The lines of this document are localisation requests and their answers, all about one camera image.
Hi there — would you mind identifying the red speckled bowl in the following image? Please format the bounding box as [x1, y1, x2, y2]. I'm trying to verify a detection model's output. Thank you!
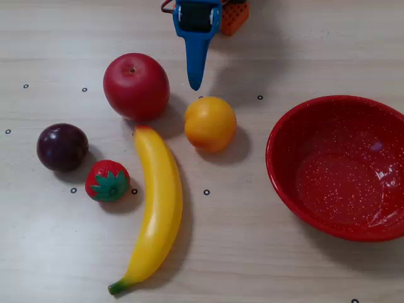
[265, 95, 404, 243]

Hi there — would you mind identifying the red toy strawberry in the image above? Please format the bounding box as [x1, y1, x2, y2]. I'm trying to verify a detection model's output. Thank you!
[85, 159, 131, 203]

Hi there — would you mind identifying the orange yellow toy peach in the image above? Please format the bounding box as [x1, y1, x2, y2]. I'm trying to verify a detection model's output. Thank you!
[184, 96, 238, 153]

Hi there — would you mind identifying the blue gripper, black motor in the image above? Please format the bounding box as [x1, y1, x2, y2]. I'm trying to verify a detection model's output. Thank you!
[172, 0, 223, 92]

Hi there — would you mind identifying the yellow toy banana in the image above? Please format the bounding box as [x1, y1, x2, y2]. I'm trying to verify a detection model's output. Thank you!
[107, 124, 184, 296]

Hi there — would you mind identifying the red toy apple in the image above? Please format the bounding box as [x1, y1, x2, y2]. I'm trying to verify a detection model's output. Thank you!
[102, 52, 171, 122]

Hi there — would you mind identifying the dark purple toy plum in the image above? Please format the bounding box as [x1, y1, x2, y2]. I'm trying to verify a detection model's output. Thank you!
[36, 122, 90, 173]

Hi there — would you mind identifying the orange robot base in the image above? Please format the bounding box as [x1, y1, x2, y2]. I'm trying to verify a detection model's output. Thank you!
[220, 0, 250, 37]

